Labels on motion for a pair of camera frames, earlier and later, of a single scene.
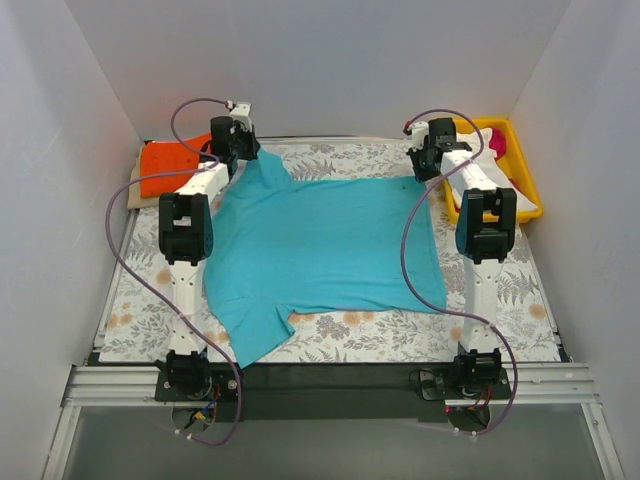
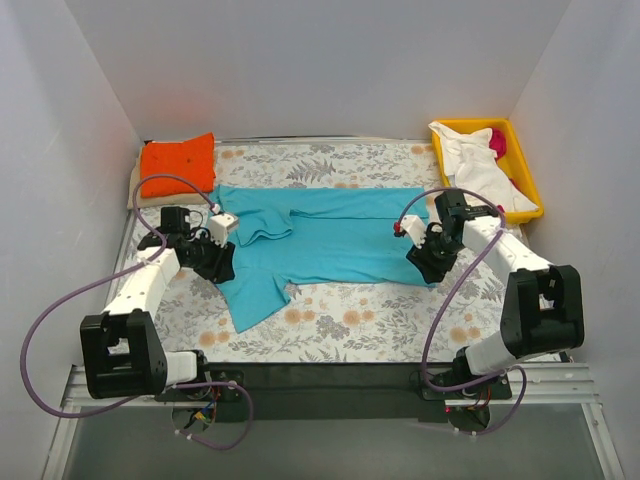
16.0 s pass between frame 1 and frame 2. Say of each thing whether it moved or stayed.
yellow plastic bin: stayed
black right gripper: moved
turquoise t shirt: moved
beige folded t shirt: stayed
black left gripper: moved
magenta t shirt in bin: stayed
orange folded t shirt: stayed
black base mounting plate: stayed
